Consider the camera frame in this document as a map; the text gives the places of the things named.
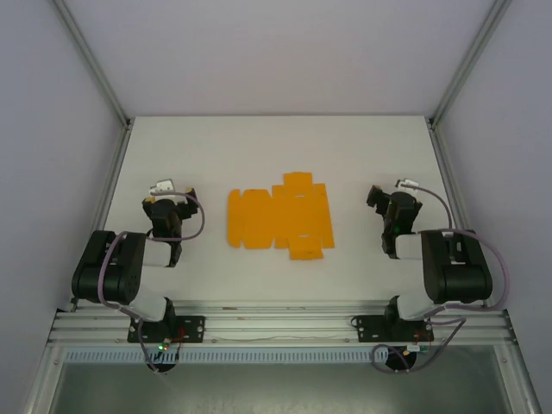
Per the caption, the orange paper box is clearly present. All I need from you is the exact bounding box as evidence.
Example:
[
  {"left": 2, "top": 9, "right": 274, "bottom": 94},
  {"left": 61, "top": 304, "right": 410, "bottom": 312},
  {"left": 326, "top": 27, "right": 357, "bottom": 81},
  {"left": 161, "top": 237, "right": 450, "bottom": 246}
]
[{"left": 227, "top": 172, "right": 336, "bottom": 262}]

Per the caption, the grey metal panel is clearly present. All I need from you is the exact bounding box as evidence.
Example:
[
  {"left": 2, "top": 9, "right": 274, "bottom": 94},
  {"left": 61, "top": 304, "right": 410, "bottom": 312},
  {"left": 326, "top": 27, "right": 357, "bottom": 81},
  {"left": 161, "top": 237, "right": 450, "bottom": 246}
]
[{"left": 23, "top": 344, "right": 543, "bottom": 414}]

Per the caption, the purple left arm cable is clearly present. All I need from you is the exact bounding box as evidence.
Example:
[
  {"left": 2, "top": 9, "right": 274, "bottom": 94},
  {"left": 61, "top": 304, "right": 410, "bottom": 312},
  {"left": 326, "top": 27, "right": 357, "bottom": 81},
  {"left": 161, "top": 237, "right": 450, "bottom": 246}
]
[{"left": 97, "top": 191, "right": 206, "bottom": 376}]

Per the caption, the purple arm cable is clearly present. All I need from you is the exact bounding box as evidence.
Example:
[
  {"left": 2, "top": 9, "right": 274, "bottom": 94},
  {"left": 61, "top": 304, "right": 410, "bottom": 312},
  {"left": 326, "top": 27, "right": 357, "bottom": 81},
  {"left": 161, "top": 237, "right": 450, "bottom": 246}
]
[
  {"left": 97, "top": 191, "right": 206, "bottom": 376},
  {"left": 371, "top": 184, "right": 511, "bottom": 374}
]

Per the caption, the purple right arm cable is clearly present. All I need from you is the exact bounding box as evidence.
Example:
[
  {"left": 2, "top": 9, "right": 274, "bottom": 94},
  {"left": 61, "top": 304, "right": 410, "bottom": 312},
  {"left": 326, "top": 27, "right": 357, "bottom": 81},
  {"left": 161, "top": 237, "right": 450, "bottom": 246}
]
[{"left": 371, "top": 184, "right": 511, "bottom": 374}]

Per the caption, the black left mount plate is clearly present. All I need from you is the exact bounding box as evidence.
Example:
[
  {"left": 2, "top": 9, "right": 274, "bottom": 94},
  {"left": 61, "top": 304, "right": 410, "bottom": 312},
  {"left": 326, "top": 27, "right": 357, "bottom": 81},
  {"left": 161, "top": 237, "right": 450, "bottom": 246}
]
[{"left": 126, "top": 314, "right": 206, "bottom": 344}]

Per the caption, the black mount plate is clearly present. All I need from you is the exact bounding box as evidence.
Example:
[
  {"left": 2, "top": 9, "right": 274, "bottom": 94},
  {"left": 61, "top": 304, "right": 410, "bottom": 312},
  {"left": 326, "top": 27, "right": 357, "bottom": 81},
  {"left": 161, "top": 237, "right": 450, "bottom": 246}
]
[
  {"left": 126, "top": 314, "right": 206, "bottom": 344},
  {"left": 350, "top": 313, "right": 435, "bottom": 344}
]

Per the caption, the black right mount plate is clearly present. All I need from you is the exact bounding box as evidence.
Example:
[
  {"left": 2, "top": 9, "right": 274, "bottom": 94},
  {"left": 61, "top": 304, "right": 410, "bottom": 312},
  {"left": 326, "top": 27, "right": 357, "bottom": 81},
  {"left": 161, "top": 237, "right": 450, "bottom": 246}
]
[{"left": 350, "top": 313, "right": 435, "bottom": 344}]

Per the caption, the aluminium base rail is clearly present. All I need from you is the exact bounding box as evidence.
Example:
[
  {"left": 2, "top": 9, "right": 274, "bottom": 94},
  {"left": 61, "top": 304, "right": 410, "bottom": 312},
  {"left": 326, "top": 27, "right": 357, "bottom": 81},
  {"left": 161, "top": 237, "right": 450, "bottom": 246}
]
[{"left": 47, "top": 300, "right": 517, "bottom": 346}]

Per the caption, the aluminium frame post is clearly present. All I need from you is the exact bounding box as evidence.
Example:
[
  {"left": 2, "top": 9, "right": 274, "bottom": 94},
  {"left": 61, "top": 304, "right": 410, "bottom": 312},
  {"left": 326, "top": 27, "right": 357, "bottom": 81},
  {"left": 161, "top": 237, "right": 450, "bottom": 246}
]
[
  {"left": 427, "top": 0, "right": 512, "bottom": 130},
  {"left": 53, "top": 0, "right": 133, "bottom": 130}
]

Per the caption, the slotted grey cable duct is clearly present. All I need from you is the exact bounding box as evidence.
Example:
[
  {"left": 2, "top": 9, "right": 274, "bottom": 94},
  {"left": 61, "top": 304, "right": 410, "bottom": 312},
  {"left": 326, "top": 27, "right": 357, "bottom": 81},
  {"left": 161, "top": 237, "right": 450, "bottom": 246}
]
[{"left": 64, "top": 348, "right": 432, "bottom": 365}]

